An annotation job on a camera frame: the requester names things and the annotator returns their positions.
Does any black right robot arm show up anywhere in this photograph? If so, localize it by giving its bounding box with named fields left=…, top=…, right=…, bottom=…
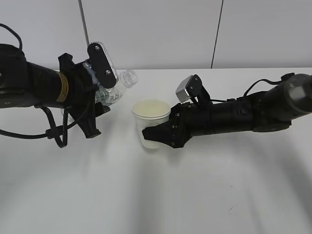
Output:
left=142, top=73, right=312, bottom=148

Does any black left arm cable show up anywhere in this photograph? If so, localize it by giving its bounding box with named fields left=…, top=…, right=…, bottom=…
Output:
left=0, top=23, right=98, bottom=148

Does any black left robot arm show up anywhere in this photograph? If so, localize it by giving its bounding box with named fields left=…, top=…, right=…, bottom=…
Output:
left=0, top=42, right=117, bottom=146

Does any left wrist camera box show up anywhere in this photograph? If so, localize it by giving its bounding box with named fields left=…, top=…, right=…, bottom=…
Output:
left=87, top=42, right=118, bottom=89

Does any white paper cup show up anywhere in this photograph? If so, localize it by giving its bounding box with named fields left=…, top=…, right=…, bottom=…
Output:
left=132, top=99, right=171, bottom=149

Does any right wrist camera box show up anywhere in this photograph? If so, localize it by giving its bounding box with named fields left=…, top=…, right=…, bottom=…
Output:
left=175, top=74, right=213, bottom=109

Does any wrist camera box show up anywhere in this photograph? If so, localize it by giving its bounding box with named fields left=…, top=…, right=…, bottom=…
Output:
left=87, top=42, right=118, bottom=89
left=175, top=74, right=213, bottom=109

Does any clear green-label water bottle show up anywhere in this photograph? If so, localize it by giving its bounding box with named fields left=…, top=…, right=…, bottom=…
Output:
left=83, top=63, right=138, bottom=106

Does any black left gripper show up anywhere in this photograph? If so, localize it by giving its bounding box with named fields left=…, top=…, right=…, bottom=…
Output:
left=58, top=53, right=111, bottom=138

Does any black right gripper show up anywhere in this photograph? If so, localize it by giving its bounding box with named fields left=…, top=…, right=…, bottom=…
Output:
left=142, top=102, right=215, bottom=148

